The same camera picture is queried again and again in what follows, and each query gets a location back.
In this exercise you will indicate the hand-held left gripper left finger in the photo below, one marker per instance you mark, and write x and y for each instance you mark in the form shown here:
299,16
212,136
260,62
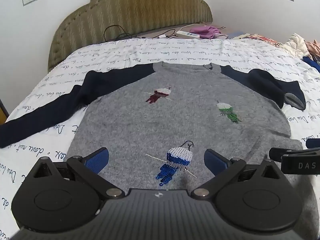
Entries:
97,161

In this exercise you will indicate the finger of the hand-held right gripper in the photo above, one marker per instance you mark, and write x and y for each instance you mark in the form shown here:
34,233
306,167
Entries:
287,153
313,143

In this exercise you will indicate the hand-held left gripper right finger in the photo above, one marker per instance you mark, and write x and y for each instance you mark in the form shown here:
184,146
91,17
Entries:
213,161

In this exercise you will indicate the grey sweater with navy sleeves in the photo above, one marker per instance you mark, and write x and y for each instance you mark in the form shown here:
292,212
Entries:
150,120

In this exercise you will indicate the dark blue garment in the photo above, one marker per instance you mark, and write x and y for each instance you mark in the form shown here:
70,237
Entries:
312,63

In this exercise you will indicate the pink garment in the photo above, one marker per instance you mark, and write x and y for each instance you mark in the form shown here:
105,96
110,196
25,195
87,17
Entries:
314,47

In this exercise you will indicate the white garment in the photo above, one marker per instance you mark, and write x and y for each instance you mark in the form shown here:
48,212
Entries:
296,45

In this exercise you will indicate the wooden bedside furniture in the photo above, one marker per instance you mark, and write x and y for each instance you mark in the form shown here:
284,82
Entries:
3,112

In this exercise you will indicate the white blanket with blue script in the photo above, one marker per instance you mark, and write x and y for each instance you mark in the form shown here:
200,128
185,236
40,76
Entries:
175,52

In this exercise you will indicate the white remote control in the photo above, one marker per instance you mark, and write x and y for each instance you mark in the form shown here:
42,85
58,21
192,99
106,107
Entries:
187,34

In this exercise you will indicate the purple cloth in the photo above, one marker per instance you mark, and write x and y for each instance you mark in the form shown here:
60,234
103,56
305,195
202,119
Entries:
205,32

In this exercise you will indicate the olive padded headboard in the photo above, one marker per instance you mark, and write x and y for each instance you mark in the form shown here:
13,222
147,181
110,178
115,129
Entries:
137,5

